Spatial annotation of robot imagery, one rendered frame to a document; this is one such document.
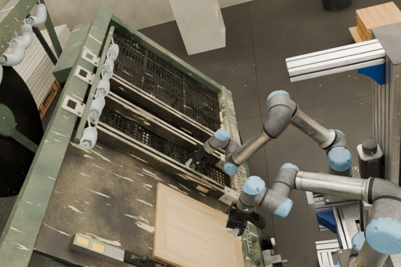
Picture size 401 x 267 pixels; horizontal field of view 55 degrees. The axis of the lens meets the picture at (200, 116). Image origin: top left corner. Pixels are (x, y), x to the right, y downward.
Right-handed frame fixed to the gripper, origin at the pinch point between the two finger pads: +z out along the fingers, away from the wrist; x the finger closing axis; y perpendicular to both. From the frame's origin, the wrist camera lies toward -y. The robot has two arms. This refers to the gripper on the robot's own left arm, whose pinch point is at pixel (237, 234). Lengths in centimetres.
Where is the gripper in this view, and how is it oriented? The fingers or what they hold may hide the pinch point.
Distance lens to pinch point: 177.4
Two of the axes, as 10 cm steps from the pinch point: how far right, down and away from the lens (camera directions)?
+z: -2.0, 7.4, 6.4
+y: -9.8, -2.0, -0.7
